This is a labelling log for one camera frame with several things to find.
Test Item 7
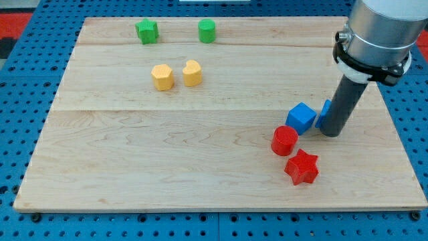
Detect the blue triangle block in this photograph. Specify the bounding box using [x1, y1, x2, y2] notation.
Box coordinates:
[315, 99, 331, 129]

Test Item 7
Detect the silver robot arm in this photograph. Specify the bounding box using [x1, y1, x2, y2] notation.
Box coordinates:
[333, 0, 427, 86]

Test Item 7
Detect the yellow heart block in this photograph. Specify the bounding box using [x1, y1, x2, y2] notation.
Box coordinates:
[182, 60, 202, 87]

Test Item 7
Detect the light wooden board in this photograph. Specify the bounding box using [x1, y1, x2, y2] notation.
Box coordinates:
[13, 17, 427, 213]

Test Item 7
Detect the yellow hexagon block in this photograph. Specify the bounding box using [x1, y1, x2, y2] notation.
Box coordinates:
[151, 64, 175, 91]

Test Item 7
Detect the red cylinder block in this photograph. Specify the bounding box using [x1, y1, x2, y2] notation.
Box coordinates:
[271, 125, 298, 156]

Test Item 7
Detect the blue cube block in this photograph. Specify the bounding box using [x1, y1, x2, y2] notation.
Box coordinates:
[285, 102, 317, 135]

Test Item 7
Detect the green cylinder block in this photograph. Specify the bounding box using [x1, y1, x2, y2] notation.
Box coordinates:
[198, 19, 216, 44]

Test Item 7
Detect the red star block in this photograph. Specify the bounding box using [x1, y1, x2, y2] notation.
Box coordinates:
[284, 149, 319, 185]

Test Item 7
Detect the green star block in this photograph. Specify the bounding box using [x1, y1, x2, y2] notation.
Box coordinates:
[134, 18, 159, 45]

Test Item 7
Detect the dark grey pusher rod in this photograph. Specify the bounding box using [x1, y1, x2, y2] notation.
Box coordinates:
[320, 75, 367, 137]

